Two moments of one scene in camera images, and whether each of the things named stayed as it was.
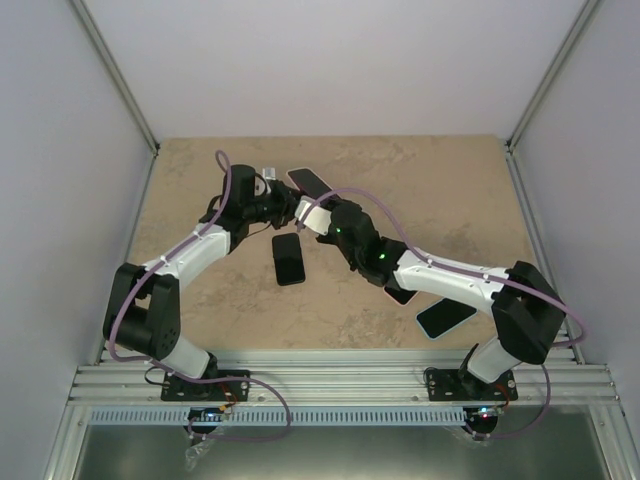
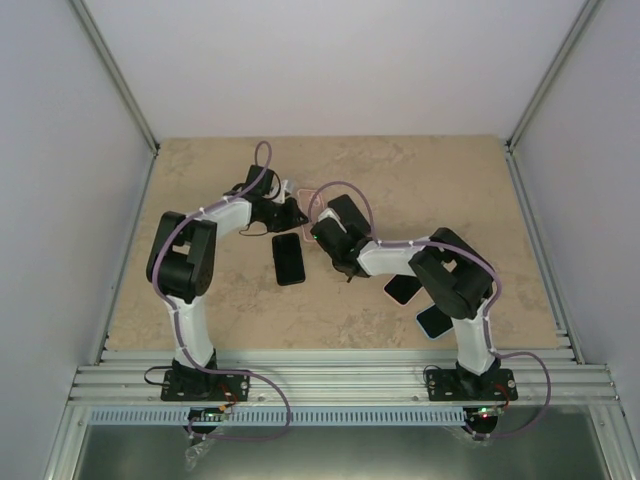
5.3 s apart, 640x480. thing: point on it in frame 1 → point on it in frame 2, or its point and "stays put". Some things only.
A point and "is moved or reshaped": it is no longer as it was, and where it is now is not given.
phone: (288, 259) stays put
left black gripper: (287, 203) stays put
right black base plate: (450, 385) stays put
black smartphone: (307, 183) is moved or reshaped
